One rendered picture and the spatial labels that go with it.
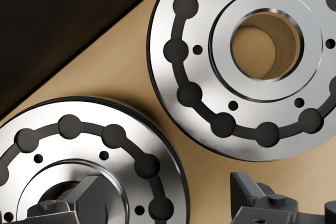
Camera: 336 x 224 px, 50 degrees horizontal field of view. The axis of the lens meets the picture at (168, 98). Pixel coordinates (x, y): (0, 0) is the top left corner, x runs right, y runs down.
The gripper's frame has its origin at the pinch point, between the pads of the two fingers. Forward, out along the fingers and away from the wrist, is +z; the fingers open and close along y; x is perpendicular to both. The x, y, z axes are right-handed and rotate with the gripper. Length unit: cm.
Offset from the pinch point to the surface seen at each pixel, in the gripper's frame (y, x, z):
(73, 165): -4.0, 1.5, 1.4
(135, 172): -1.4, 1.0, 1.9
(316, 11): 6.8, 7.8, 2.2
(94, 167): -3.1, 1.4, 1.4
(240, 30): 4.0, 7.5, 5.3
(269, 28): 5.3, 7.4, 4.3
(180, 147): 0.6, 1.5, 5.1
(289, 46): 5.8, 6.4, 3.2
